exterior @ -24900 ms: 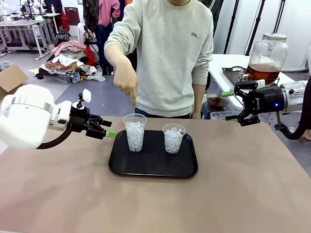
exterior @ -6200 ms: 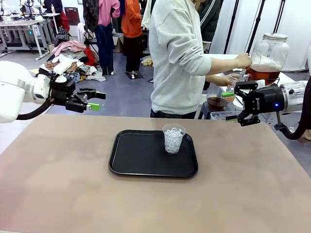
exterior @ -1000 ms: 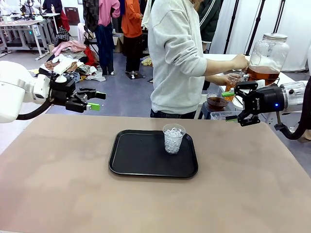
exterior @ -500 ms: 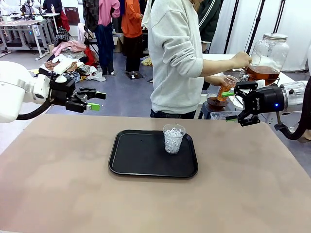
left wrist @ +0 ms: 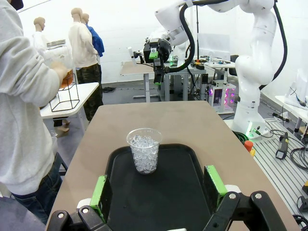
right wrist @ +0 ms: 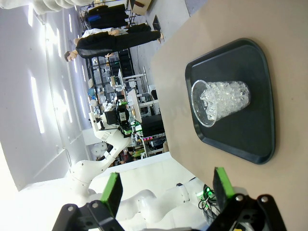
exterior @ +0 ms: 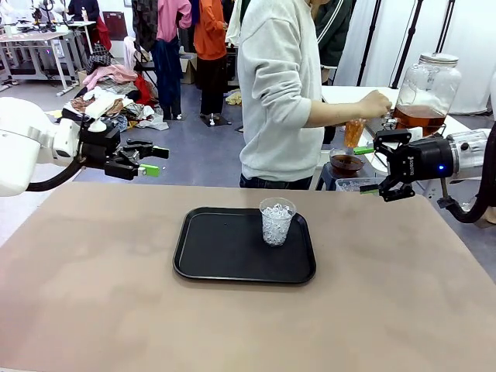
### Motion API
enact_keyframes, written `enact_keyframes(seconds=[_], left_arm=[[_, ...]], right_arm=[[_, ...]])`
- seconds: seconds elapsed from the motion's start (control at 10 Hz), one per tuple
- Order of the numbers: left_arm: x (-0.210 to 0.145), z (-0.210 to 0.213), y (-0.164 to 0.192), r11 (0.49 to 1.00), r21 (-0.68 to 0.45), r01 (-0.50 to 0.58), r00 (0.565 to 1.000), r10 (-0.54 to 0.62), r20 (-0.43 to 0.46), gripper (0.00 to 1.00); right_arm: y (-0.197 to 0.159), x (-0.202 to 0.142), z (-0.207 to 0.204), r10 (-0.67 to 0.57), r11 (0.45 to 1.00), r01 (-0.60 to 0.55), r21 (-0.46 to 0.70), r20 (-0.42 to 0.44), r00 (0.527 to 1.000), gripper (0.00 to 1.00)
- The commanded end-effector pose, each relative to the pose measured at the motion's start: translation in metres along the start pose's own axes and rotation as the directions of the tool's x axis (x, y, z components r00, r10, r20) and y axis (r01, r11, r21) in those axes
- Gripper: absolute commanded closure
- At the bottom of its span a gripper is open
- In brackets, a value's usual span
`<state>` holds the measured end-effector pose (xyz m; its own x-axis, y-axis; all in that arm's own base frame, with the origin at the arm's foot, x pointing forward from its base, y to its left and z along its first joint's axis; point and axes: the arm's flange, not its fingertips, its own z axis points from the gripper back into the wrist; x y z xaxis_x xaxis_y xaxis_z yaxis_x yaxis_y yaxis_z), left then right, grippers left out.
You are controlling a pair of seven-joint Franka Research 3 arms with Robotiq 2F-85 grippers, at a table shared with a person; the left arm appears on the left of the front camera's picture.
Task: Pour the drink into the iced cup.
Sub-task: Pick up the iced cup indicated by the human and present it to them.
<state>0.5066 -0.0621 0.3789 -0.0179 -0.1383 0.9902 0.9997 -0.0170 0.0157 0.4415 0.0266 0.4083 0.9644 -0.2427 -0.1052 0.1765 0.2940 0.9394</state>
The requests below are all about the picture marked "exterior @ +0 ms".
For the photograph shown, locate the red garment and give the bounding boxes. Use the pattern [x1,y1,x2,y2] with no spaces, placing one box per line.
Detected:
[133,73,158,105]

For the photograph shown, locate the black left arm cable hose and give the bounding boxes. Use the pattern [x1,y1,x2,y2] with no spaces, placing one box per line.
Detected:
[25,157,85,193]

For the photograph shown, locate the dark metal tray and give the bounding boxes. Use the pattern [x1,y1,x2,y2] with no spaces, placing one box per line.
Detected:
[363,115,400,137]

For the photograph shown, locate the person in grey sweatshirt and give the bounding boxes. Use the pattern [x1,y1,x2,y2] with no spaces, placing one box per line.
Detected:
[236,0,326,191]

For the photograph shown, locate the white side table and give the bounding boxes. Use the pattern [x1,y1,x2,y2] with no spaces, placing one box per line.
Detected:
[320,85,485,174]

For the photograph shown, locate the glass drink dispenser jar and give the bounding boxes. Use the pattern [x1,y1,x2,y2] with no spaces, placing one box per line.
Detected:
[381,52,462,137]

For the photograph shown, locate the person's right hand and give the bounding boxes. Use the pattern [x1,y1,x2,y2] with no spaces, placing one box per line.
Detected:
[356,89,393,119]

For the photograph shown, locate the black stool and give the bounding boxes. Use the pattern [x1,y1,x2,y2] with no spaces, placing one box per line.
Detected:
[315,162,374,191]

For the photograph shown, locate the glass bowl of brown liquid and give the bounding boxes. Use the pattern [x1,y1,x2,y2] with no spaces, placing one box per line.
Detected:
[329,149,366,174]

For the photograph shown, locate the person in dark jacket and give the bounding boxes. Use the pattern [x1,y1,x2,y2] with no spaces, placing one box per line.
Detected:
[313,0,356,85]

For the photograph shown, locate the person's right forearm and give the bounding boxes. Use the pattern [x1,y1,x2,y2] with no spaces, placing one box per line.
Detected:
[305,98,361,129]

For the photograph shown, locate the black light stand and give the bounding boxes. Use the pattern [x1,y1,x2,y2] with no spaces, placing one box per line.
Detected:
[356,0,384,87]
[436,0,457,54]
[391,0,424,90]

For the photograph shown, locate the white background desk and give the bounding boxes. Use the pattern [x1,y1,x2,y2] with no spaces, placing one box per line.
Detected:
[0,21,98,98]

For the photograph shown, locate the black wire dispenser stand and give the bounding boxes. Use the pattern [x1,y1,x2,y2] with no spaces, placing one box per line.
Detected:
[387,115,449,137]

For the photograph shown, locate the short clear iced cup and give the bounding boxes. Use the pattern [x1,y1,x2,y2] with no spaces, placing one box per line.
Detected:
[259,197,298,247]

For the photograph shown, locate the tall clear iced cup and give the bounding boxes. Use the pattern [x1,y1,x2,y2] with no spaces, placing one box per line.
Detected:
[343,118,367,149]

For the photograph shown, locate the white crumpled plastic bag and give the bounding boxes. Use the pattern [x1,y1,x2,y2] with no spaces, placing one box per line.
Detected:
[136,106,171,132]

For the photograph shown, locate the black plastic serving tray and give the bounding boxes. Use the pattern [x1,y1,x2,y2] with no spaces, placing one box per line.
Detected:
[172,207,317,284]

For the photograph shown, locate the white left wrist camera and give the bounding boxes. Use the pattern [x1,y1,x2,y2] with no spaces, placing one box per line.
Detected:
[83,96,115,133]

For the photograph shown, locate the clear plastic ice container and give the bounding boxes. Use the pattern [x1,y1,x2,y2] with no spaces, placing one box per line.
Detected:
[335,177,383,193]

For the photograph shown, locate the plaid garment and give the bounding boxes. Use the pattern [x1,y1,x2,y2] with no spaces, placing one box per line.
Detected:
[87,42,114,74]

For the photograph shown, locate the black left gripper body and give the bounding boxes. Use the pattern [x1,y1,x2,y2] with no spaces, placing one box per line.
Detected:
[79,126,122,170]

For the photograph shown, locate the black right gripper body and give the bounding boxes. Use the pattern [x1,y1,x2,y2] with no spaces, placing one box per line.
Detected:
[389,136,453,182]

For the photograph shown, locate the pink garment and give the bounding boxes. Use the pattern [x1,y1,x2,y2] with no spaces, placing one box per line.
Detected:
[83,64,139,89]

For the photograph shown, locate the dark patterned hanging garment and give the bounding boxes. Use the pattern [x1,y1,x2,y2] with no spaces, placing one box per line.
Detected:
[131,0,159,53]

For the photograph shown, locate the brown patterned cloth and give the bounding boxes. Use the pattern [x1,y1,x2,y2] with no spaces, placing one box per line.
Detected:
[69,96,135,117]

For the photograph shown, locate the mannequin in orange shirt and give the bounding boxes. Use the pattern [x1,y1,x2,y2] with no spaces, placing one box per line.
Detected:
[192,0,233,127]

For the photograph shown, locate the mannequin in pink shirt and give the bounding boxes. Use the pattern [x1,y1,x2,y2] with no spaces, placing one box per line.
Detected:
[150,0,194,121]

